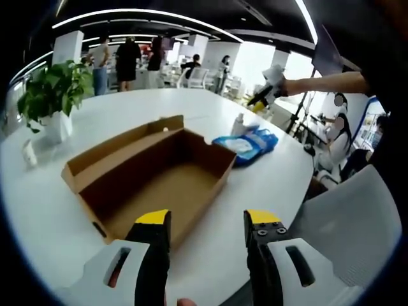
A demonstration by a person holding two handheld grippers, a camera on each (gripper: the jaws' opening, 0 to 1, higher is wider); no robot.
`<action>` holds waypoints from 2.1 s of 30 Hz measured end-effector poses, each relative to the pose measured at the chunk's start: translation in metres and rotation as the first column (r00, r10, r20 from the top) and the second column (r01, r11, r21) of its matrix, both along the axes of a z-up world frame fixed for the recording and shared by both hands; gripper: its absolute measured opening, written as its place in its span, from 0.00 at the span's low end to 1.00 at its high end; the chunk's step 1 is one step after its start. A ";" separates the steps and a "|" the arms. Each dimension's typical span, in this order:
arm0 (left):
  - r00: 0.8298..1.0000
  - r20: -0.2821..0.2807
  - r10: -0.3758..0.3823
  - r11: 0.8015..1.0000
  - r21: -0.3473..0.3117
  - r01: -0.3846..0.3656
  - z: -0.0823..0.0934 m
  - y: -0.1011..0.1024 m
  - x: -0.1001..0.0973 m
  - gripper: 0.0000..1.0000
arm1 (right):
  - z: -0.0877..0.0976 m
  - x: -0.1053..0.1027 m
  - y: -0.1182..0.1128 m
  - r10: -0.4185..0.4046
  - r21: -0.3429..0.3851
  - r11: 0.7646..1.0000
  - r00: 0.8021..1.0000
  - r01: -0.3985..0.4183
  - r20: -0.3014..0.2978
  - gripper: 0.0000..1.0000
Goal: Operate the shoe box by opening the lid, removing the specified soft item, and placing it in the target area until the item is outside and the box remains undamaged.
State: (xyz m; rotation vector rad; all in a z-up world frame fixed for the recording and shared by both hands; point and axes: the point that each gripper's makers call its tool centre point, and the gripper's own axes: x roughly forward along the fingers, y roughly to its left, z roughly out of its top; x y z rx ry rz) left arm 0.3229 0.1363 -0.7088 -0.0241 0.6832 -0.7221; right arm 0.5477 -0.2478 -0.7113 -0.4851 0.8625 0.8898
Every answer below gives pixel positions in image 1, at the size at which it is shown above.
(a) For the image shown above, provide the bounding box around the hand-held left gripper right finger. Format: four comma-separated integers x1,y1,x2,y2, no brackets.
243,208,364,306

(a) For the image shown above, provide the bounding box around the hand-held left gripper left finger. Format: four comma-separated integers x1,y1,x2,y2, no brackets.
59,208,173,306

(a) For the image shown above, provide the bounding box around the blue wet wipes soft pack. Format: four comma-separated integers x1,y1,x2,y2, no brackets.
211,132,272,168

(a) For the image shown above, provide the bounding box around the brown cardboard shoe box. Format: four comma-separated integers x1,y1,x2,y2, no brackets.
61,114,237,252

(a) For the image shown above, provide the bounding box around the person's right hand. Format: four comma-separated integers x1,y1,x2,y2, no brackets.
280,78,299,97

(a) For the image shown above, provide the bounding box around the small white bottle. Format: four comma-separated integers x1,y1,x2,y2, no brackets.
231,113,248,136

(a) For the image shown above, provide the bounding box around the black tripod stand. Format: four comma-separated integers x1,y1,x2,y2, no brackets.
284,91,319,144

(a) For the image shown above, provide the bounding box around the dark flat panel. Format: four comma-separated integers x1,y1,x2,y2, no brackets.
313,24,345,75

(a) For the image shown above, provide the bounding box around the white mesh office chair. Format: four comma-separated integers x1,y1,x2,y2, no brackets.
186,66,210,89

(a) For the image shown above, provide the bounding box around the pale grey office chair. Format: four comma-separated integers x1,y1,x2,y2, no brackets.
291,163,403,289

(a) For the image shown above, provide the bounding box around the blue framed display board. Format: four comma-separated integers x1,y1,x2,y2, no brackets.
356,94,386,150

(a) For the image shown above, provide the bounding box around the person's dark shirt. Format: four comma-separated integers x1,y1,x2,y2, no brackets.
361,18,408,160

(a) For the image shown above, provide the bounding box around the white paper cup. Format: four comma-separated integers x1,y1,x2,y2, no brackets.
21,139,38,167

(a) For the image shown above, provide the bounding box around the green plant in white pot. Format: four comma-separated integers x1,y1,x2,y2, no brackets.
17,59,95,144

